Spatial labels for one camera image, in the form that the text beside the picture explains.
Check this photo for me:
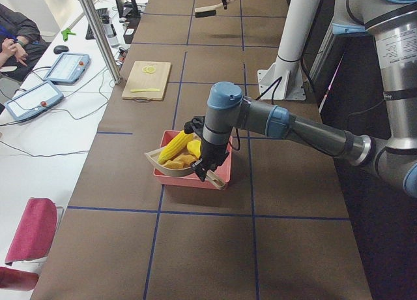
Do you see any yellow toy corn cob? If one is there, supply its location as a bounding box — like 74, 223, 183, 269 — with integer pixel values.
158, 130, 194, 164

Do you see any pink plastic bin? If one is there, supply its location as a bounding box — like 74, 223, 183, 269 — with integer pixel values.
145, 130, 232, 190

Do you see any far teach pendant tablet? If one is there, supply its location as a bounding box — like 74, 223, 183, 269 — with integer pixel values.
44, 52, 91, 85

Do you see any tan toy ginger root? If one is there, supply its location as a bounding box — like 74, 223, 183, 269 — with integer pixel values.
163, 154, 197, 170

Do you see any green plastic clamp tool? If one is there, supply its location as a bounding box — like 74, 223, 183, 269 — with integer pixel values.
61, 28, 76, 42

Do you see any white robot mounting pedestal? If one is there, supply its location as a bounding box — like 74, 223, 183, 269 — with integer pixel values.
257, 0, 321, 100

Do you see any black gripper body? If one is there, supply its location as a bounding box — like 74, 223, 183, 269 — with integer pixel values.
182, 115, 231, 175

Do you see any seated person dark jacket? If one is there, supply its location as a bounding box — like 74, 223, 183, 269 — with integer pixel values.
1, 5, 49, 82

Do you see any red fabric chair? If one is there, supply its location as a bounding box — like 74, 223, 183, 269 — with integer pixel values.
1, 198, 65, 292

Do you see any near teach pendant tablet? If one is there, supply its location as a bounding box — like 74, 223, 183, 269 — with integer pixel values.
5, 82, 64, 121

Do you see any white handled black brush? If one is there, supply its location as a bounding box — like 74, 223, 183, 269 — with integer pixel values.
194, 0, 235, 18

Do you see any black keyboard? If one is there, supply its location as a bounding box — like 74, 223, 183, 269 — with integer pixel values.
85, 7, 109, 40

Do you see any yellow toy potato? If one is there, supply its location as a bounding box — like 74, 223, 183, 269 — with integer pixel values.
186, 140, 201, 158

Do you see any wooden cutting board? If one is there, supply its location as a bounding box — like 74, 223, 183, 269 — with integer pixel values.
122, 61, 171, 101

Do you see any yellow plastic toy knife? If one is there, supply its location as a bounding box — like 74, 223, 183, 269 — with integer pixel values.
130, 88, 161, 93

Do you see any clear water bottle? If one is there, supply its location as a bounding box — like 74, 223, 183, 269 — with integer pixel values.
101, 14, 119, 48

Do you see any aluminium frame post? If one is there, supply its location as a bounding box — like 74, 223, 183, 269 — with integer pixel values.
79, 0, 122, 85

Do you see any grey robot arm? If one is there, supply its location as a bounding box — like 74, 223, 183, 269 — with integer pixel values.
184, 0, 416, 196

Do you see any beige plastic dustpan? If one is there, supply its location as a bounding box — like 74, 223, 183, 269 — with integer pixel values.
145, 130, 232, 190

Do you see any teach pendant tablet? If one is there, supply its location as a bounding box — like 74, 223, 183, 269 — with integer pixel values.
5, 82, 64, 121
44, 52, 91, 85

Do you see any black computer mouse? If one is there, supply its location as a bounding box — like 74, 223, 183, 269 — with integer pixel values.
53, 45, 69, 54

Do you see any lower toy lemon slice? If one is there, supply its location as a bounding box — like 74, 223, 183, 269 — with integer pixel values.
141, 65, 156, 74

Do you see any black monitor stand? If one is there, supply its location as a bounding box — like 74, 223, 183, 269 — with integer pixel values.
115, 0, 141, 18

